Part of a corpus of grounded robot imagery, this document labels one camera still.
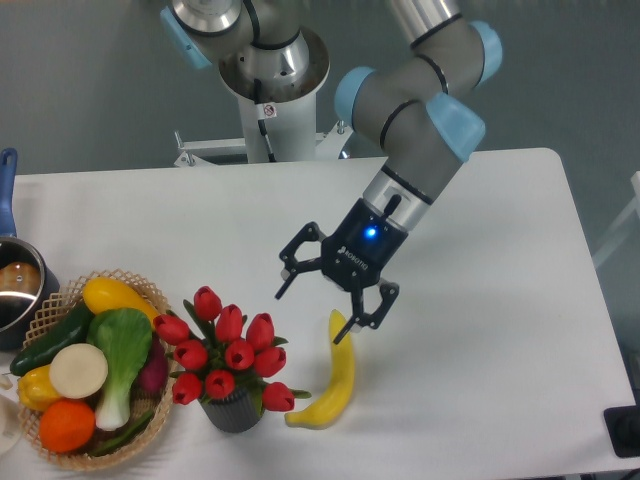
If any orange fruit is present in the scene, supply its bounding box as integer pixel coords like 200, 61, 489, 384
39, 399, 95, 453

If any white plate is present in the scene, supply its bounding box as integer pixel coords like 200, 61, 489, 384
0, 396, 22, 455

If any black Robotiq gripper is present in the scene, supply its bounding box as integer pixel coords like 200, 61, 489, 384
274, 197, 410, 346

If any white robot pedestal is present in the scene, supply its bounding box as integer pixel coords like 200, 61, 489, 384
174, 27, 353, 167

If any dark grey ribbed vase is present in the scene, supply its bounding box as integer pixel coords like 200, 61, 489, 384
200, 387, 262, 434

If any green bean pod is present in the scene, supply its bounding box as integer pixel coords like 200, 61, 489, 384
89, 410, 154, 457

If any small white garlic piece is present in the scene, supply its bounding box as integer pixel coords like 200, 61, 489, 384
0, 375, 13, 390

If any blue handled saucepan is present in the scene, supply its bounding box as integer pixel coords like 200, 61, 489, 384
1, 148, 59, 351

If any red tulip bouquet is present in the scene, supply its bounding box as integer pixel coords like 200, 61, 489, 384
153, 286, 311, 415

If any yellow banana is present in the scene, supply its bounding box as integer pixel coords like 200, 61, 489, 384
285, 334, 356, 430

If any woven wicker basket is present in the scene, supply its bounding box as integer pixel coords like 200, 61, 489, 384
19, 269, 174, 472

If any yellow bell pepper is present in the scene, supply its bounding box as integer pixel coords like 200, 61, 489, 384
18, 365, 62, 412

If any purple sweet potato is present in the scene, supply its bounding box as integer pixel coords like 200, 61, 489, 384
137, 336, 169, 394

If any green bok choy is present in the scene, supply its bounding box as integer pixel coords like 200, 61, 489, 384
87, 308, 152, 431

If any white frame at right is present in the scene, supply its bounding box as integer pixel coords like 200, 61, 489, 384
592, 171, 639, 269

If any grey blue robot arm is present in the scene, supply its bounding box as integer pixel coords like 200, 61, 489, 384
160, 1, 503, 329

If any green cucumber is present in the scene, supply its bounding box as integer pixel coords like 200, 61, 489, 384
9, 302, 94, 377

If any black device at table edge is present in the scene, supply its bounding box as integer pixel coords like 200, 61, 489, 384
603, 405, 639, 458

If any yellow squash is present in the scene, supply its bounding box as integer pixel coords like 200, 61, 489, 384
82, 277, 160, 329

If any black cable on pedestal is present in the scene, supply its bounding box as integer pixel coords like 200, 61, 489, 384
252, 77, 277, 163

